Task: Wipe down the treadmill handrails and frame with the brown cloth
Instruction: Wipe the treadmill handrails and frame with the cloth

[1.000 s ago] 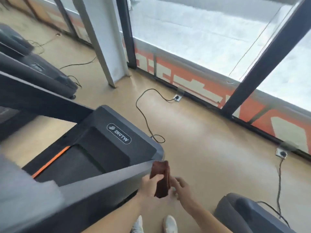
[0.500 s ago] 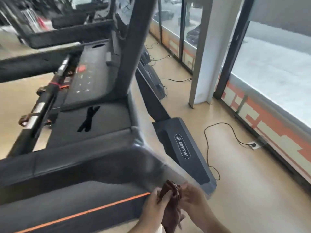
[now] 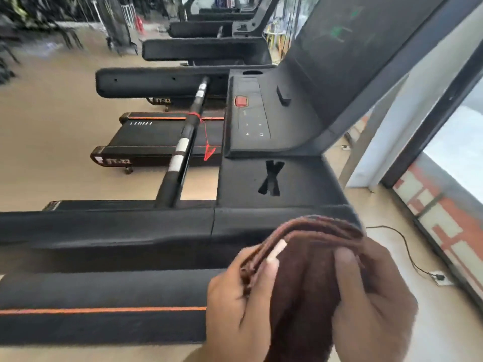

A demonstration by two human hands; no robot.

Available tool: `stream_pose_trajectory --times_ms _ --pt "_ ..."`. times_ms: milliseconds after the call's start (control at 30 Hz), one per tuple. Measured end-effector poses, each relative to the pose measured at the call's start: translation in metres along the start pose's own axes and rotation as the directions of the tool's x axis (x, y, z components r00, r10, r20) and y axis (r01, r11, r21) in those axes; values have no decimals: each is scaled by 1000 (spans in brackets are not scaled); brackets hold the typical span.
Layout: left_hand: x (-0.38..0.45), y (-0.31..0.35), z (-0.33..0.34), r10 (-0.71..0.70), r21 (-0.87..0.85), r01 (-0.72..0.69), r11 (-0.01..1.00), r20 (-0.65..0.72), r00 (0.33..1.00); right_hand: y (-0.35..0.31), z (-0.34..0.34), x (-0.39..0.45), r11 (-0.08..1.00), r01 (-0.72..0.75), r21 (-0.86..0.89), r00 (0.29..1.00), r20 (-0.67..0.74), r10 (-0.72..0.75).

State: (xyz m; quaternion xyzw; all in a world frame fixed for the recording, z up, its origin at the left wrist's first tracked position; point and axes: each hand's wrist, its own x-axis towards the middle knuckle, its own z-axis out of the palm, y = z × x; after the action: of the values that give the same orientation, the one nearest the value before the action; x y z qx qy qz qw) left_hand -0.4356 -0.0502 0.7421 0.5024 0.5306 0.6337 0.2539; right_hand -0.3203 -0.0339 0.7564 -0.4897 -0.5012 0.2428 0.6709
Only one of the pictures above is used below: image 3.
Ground person's right hand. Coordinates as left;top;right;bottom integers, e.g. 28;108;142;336
331;237;419;362

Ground person's left hand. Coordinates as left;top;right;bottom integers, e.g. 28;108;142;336
205;239;288;362

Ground brown towel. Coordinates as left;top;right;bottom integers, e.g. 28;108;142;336
240;215;366;362

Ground large black treadmill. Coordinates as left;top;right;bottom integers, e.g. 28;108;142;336
0;0;483;345

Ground white floor power socket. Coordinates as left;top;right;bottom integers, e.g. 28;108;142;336
430;270;454;287

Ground window with red white sticker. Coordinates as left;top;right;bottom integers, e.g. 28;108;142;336
392;77;483;298

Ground black treadmill with orange stripe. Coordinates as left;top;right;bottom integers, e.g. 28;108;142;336
90;67;231;175

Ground yellow stool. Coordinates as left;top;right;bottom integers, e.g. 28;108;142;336
264;24;288;54

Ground black treadmill display screen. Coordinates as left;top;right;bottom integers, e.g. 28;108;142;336
281;0;451;126

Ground black gym machine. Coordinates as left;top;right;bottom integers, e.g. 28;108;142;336
94;0;139;56

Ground row of black exercise bikes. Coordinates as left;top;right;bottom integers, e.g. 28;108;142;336
0;0;84;85

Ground black power cable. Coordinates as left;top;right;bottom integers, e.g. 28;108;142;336
365;225;445;280

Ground red safety cord with clip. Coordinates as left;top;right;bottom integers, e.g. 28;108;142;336
186;111;216;162

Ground black handlebar with silver bands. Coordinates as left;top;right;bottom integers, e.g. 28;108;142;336
155;76;210;208

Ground black window frame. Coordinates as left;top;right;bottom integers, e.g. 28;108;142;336
380;41;483;190

